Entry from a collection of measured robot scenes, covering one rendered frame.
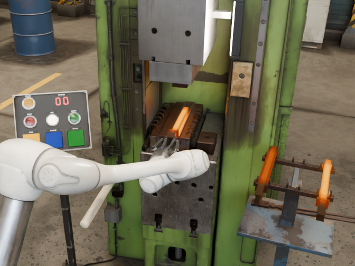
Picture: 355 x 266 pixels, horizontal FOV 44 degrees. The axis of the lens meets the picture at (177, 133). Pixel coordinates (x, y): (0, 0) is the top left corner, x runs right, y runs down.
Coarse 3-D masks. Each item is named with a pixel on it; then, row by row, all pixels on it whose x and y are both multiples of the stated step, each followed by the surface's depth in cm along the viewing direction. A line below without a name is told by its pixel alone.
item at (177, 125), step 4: (184, 108) 237; (188, 108) 238; (184, 112) 232; (180, 116) 228; (184, 116) 229; (176, 120) 223; (180, 120) 223; (176, 124) 219; (180, 124) 219; (172, 128) 215; (176, 128) 215; (172, 132) 208; (176, 132) 211; (168, 136) 205; (172, 136) 205; (176, 136) 212; (168, 144) 206
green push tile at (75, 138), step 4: (68, 132) 207; (72, 132) 207; (76, 132) 207; (80, 132) 208; (68, 136) 206; (72, 136) 207; (76, 136) 207; (80, 136) 208; (68, 140) 206; (72, 140) 207; (76, 140) 207; (80, 140) 207; (84, 140) 208; (68, 144) 207; (72, 144) 207; (76, 144) 207; (80, 144) 207; (84, 144) 208
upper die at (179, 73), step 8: (152, 64) 200; (160, 64) 199; (168, 64) 198; (176, 64) 197; (184, 64) 196; (152, 72) 201; (160, 72) 201; (168, 72) 200; (176, 72) 199; (184, 72) 198; (192, 72) 199; (152, 80) 203; (160, 80) 202; (168, 80) 201; (176, 80) 201; (184, 80) 200; (192, 80) 201
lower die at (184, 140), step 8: (176, 104) 249; (184, 104) 246; (192, 104) 247; (200, 104) 249; (168, 112) 241; (176, 112) 239; (192, 112) 239; (200, 112) 242; (160, 120) 233; (168, 120) 230; (160, 128) 224; (168, 128) 222; (184, 128) 222; (152, 136) 217; (160, 136) 216; (184, 136) 215; (152, 144) 219; (184, 144) 215
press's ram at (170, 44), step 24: (144, 0) 187; (168, 0) 185; (192, 0) 183; (216, 0) 212; (144, 24) 192; (168, 24) 190; (192, 24) 187; (216, 24) 223; (144, 48) 197; (168, 48) 194; (192, 48) 192
